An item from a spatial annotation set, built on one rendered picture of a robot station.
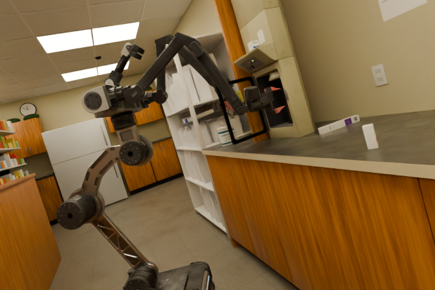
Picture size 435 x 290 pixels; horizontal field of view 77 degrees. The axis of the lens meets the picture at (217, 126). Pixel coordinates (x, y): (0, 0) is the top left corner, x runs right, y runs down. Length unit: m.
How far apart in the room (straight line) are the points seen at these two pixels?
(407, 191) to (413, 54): 0.86
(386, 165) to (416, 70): 0.82
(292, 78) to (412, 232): 1.00
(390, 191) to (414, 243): 0.17
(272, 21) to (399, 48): 0.67
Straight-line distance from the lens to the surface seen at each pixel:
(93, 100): 1.50
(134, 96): 1.41
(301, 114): 1.71
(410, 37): 1.69
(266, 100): 1.44
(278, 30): 1.74
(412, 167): 0.92
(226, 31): 2.01
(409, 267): 1.17
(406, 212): 1.05
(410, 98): 1.74
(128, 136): 1.73
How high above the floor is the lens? 1.23
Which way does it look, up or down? 3 degrees down
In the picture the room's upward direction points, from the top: 17 degrees counter-clockwise
